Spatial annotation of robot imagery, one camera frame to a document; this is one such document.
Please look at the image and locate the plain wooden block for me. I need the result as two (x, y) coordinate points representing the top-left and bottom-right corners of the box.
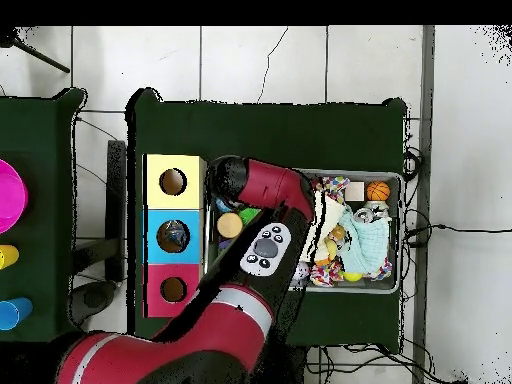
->
(344, 181), (366, 202)

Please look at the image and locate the black cable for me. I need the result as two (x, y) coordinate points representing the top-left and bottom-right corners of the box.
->
(403, 223), (512, 247)

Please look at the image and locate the dark grey round base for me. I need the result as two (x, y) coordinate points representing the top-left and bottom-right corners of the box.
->
(71, 279), (117, 325)

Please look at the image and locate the orange mini basketball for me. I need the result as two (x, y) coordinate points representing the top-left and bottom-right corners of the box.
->
(365, 180), (391, 202)

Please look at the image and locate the dark green table cloth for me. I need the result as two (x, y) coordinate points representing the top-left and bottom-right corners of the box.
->
(0, 87), (91, 347)
(125, 87), (408, 355)

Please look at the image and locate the black tripod leg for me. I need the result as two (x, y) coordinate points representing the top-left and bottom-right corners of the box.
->
(0, 27), (71, 74)

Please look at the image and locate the wooden box with three holes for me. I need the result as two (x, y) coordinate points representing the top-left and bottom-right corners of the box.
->
(142, 153), (208, 319)

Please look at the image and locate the orange sponge disc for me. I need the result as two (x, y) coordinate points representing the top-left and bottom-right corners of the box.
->
(216, 211), (244, 239)

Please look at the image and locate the colourful spotted cloth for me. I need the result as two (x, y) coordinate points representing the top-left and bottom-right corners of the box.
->
(313, 176), (351, 203)

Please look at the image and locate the pink bowl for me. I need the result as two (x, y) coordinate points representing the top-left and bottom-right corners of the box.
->
(0, 158), (29, 234)

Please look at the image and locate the mint green cloth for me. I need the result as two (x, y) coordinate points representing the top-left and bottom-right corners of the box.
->
(338, 205), (391, 275)

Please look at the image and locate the yellow cup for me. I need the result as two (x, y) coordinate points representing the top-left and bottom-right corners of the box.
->
(0, 244), (20, 270)

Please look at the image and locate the cream waffle cloth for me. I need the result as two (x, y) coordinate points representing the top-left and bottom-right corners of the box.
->
(301, 190), (347, 263)

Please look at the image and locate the blue cup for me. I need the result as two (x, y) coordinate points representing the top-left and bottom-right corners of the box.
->
(0, 296), (34, 332)

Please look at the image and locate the clear mesh bin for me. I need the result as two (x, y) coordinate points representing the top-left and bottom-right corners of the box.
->
(204, 164), (404, 295)

